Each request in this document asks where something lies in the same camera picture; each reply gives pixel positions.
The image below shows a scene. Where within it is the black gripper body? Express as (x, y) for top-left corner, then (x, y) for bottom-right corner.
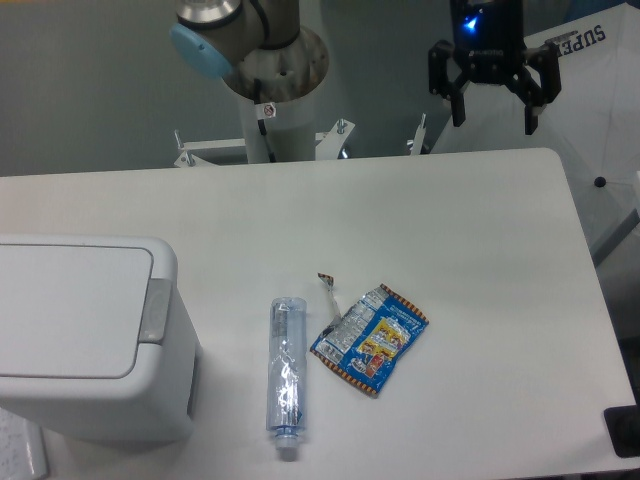
(449, 0), (525, 85)

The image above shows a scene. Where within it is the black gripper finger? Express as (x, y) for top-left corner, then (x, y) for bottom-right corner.
(506, 42), (562, 135)
(428, 40), (472, 127)

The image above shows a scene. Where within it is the white plastic trash can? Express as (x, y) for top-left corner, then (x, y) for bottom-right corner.
(1, 234), (202, 442)

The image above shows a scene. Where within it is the blue snack wrapper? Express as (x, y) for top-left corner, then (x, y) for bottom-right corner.
(310, 273), (429, 398)

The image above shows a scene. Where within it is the clear empty plastic bottle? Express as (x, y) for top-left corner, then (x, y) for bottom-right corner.
(266, 297), (307, 461)

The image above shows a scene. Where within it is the black device at table edge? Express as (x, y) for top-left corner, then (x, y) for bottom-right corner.
(604, 405), (639, 458)

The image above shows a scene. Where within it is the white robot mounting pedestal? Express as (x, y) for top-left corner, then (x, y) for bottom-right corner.
(172, 74), (428, 169)

